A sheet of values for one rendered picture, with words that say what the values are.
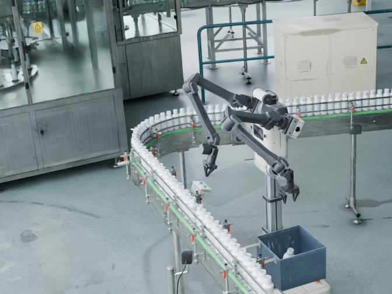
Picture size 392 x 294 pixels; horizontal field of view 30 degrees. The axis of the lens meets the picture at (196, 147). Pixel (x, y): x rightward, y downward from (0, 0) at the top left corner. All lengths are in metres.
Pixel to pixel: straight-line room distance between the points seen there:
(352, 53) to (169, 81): 2.64
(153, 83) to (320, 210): 3.81
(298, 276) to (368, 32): 4.67
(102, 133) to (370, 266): 3.22
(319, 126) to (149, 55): 3.97
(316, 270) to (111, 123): 3.84
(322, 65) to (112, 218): 3.14
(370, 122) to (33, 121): 3.32
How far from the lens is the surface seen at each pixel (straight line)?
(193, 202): 4.56
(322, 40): 8.48
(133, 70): 9.73
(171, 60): 9.87
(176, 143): 6.12
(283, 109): 4.73
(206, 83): 4.78
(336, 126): 6.33
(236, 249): 4.02
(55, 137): 7.65
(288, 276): 4.38
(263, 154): 4.22
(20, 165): 7.68
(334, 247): 6.28
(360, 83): 8.75
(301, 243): 4.69
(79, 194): 7.51
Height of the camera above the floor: 3.21
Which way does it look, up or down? 23 degrees down
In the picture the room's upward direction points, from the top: 4 degrees counter-clockwise
